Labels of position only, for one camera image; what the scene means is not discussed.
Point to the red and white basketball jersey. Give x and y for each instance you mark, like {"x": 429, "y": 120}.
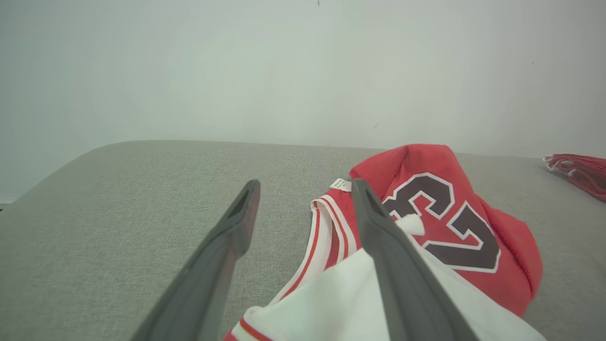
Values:
{"x": 331, "y": 303}

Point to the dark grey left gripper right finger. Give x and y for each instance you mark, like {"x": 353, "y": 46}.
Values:
{"x": 407, "y": 293}

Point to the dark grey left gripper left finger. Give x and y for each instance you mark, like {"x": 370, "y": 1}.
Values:
{"x": 213, "y": 284}

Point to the red shorts with white stripe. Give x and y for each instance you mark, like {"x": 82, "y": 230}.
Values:
{"x": 584, "y": 173}

